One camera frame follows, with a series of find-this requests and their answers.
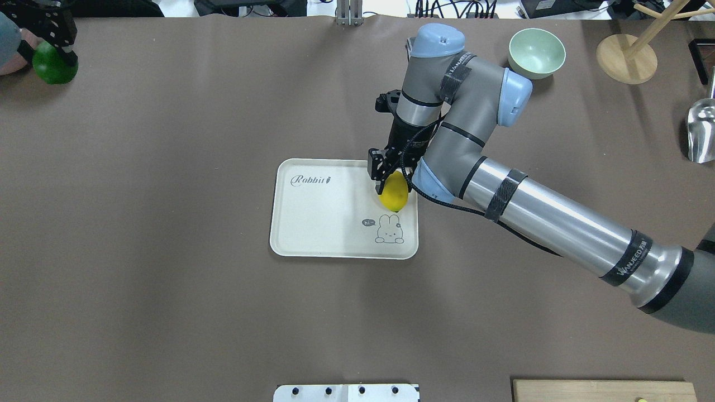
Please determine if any green lime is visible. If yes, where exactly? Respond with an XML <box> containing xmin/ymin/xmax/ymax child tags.
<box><xmin>32</xmin><ymin>41</ymin><xmax>79</xmax><ymax>84</ymax></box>

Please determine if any white pedestal base plate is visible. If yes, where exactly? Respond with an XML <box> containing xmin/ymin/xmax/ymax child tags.
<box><xmin>273</xmin><ymin>382</ymin><xmax>421</xmax><ymax>401</ymax></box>

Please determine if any cream rabbit tray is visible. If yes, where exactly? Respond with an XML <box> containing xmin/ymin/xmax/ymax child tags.
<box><xmin>270</xmin><ymin>158</ymin><xmax>419</xmax><ymax>260</ymax></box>

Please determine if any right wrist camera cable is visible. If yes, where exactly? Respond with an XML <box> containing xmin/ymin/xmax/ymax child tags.
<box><xmin>399</xmin><ymin>120</ymin><xmax>559</xmax><ymax>257</ymax></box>

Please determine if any yellow lemon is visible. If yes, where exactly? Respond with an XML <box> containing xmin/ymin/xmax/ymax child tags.
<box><xmin>378</xmin><ymin>170</ymin><xmax>409</xmax><ymax>213</ymax></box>

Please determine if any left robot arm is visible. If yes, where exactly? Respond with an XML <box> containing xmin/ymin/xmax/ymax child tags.
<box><xmin>1</xmin><ymin>1</ymin><xmax>78</xmax><ymax>66</ymax></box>

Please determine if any mint green bowl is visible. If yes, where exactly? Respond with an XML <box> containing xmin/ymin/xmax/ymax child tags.
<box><xmin>508</xmin><ymin>28</ymin><xmax>566</xmax><ymax>80</ymax></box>

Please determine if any wooden mug tree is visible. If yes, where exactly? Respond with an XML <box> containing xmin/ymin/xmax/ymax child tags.
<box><xmin>597</xmin><ymin>1</ymin><xmax>714</xmax><ymax>85</ymax></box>

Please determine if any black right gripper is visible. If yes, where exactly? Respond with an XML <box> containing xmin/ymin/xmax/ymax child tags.
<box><xmin>368</xmin><ymin>120</ymin><xmax>427</xmax><ymax>194</ymax></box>

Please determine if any wooden cutting board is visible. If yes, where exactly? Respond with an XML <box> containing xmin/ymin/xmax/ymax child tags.
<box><xmin>512</xmin><ymin>379</ymin><xmax>697</xmax><ymax>401</ymax></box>

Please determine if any aluminium frame post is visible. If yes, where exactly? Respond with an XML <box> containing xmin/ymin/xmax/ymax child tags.
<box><xmin>335</xmin><ymin>0</ymin><xmax>364</xmax><ymax>26</ymax></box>

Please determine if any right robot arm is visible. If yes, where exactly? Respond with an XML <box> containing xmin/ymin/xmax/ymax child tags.
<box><xmin>368</xmin><ymin>23</ymin><xmax>714</xmax><ymax>334</ymax></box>

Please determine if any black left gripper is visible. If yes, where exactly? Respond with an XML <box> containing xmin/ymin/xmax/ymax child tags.
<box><xmin>11</xmin><ymin>1</ymin><xmax>78</xmax><ymax>66</ymax></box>

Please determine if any pink bowl with ice cubes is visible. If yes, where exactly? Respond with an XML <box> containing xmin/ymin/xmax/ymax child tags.
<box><xmin>1</xmin><ymin>28</ymin><xmax>39</xmax><ymax>76</ymax></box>

